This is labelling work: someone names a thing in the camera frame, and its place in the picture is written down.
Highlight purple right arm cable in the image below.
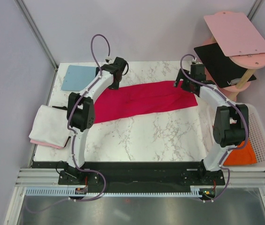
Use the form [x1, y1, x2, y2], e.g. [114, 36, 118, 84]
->
[180, 53, 249, 203]

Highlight black board on shelf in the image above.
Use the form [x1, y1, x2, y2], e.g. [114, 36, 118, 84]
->
[194, 43, 247, 88]

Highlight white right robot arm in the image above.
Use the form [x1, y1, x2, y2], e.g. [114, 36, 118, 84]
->
[174, 69, 249, 185]

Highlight white slotted cable duct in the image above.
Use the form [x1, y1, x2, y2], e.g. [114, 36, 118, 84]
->
[25, 187, 211, 197]

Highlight white folded t shirt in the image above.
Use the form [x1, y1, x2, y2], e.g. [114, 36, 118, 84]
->
[29, 105, 70, 147]

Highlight magenta t shirt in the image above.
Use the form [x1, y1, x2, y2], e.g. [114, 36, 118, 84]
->
[94, 81, 197, 124]

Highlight pink folded t shirt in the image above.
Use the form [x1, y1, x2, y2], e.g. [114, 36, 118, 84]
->
[30, 139, 64, 149]

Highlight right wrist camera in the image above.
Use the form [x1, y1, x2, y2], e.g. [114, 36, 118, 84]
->
[190, 63, 206, 81]

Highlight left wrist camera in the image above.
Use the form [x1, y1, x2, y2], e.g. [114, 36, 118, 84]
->
[113, 57, 128, 71]

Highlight pink tiered shelf stand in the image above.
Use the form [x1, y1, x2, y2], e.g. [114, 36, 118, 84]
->
[203, 11, 265, 100]

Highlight orange t shirt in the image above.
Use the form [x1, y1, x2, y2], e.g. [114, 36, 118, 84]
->
[223, 140, 257, 166]

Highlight white plastic basket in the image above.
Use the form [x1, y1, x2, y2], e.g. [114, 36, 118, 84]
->
[209, 102, 265, 171]

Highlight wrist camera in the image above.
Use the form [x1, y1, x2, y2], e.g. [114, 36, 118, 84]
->
[190, 63, 206, 81]
[113, 57, 128, 71]

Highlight light blue mat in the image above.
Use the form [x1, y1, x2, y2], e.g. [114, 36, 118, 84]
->
[61, 65, 96, 91]

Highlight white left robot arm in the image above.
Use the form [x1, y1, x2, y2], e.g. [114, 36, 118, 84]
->
[67, 63, 129, 184]

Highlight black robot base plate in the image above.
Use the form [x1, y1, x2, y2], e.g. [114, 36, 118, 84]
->
[58, 160, 226, 190]

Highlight aluminium frame rails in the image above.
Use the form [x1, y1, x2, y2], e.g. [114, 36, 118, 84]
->
[15, 166, 60, 187]

